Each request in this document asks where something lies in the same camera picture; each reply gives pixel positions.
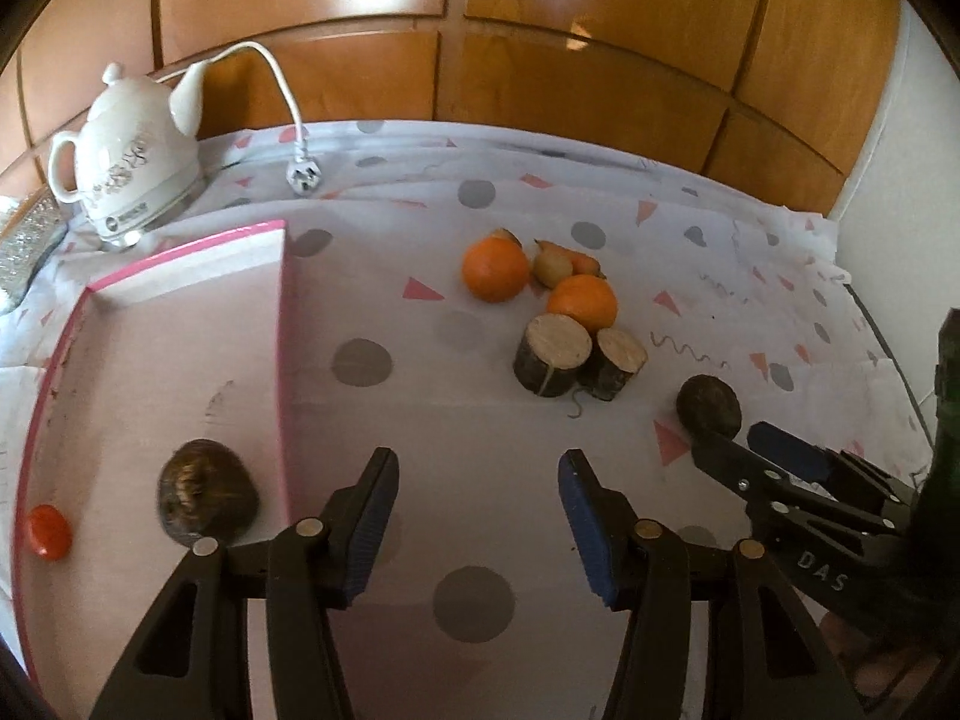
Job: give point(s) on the small orange carrot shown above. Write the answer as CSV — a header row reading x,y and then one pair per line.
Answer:
x,y
583,264

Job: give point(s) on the yellow-green small fruit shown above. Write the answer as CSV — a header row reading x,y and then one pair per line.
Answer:
x,y
550,267

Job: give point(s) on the pink-rimmed white tray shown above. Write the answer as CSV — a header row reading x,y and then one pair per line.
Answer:
x,y
179,346

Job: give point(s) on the wooden wall cabinet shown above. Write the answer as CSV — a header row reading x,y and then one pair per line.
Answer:
x,y
773,97

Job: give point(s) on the small wooden log piece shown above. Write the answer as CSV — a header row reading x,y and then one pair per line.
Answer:
x,y
614,362

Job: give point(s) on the glittery silver box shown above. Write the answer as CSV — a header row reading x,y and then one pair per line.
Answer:
x,y
31,228

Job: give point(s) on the orange fruit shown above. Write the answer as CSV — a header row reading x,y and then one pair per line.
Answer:
x,y
495,270
588,300

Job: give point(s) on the dark avocado in tray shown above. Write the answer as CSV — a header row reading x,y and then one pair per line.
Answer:
x,y
204,490

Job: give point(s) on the orange fruit back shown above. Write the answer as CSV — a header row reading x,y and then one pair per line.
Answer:
x,y
495,270

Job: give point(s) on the orange fruit front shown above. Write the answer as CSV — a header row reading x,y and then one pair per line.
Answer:
x,y
588,300

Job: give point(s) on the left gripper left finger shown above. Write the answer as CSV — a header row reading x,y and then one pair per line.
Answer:
x,y
319,565

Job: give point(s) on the dark avocado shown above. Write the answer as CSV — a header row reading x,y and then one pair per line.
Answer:
x,y
204,490
707,405

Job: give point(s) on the patterned white tablecloth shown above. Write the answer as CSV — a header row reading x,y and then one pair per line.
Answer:
x,y
478,301

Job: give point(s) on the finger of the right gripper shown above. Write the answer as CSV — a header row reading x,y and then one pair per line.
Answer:
x,y
847,477
770,491

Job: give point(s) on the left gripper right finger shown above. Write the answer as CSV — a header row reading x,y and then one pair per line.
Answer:
x,y
638,566

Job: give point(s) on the large wooden log piece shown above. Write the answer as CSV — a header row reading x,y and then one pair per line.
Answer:
x,y
551,351

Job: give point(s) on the small red tomato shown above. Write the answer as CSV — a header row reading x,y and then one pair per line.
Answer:
x,y
49,533

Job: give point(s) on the white ceramic electric kettle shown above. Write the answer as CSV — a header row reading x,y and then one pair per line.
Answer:
x,y
137,156

